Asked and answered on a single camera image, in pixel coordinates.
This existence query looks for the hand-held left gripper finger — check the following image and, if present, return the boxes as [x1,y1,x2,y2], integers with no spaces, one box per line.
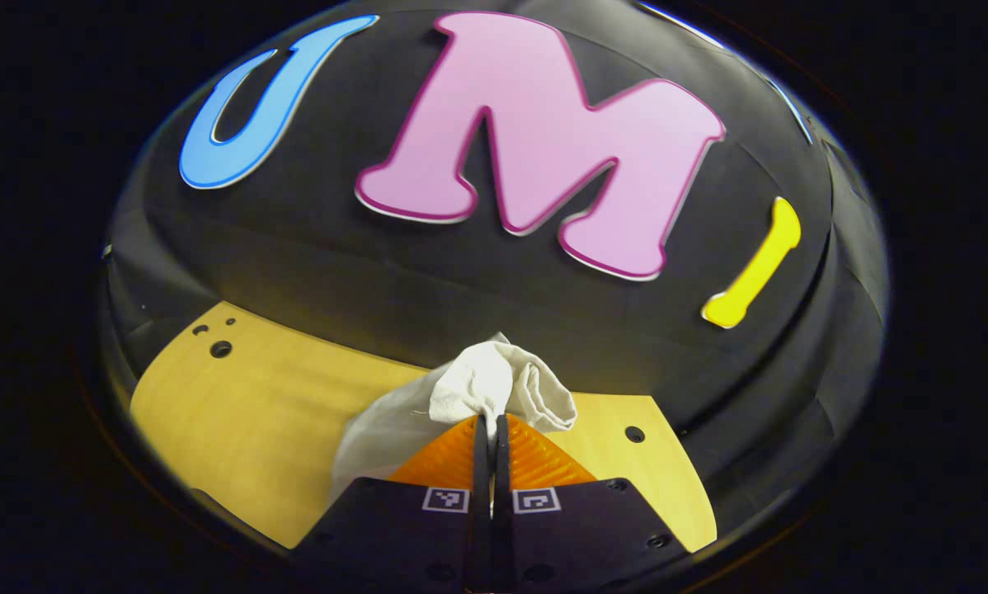
[493,414,694,594]
[292,414,493,594]

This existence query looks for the black backdrop cloth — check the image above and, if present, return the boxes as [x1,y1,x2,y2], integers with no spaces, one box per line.
[98,0,891,545]

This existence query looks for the white jeans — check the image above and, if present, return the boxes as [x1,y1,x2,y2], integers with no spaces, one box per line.
[329,332,579,506]

